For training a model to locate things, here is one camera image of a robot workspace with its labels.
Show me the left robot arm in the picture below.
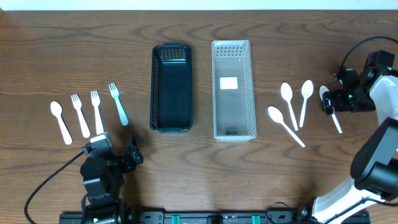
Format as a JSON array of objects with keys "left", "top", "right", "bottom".
[{"left": 80, "top": 132, "right": 144, "bottom": 224}]

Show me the clear perforated plastic basket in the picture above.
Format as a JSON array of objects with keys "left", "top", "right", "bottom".
[{"left": 211, "top": 40, "right": 257, "bottom": 142}]

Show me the white wooden spoon far left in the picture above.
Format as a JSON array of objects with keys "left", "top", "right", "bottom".
[{"left": 50, "top": 101, "right": 73, "bottom": 145}]

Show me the white label in clear basket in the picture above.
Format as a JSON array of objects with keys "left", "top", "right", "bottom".
[{"left": 220, "top": 77, "right": 238, "bottom": 90}]

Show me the white plastic spoon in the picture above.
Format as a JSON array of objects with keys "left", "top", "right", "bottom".
[
  {"left": 267, "top": 106, "right": 305, "bottom": 147},
  {"left": 299, "top": 80, "right": 314, "bottom": 128},
  {"left": 319, "top": 86, "right": 343, "bottom": 134},
  {"left": 280, "top": 82, "right": 299, "bottom": 131}
]

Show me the black perforated plastic basket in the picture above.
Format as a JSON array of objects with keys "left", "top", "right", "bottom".
[{"left": 149, "top": 43, "right": 193, "bottom": 133}]

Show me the mint green fork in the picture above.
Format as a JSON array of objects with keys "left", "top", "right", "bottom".
[{"left": 108, "top": 83, "right": 129, "bottom": 126}]

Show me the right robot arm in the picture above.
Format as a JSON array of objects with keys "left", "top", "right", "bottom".
[{"left": 296, "top": 50, "right": 397, "bottom": 223}]

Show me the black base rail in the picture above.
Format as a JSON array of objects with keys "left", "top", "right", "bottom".
[{"left": 58, "top": 210, "right": 371, "bottom": 224}]

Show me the white wooden fork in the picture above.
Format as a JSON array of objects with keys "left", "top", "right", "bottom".
[
  {"left": 71, "top": 93, "right": 90, "bottom": 138},
  {"left": 90, "top": 90, "right": 104, "bottom": 135}
]

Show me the white wooden fork middle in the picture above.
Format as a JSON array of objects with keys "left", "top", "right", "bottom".
[{"left": 90, "top": 90, "right": 104, "bottom": 135}]

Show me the white wooden fork left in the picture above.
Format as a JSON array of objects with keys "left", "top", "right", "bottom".
[{"left": 71, "top": 93, "right": 90, "bottom": 138}]

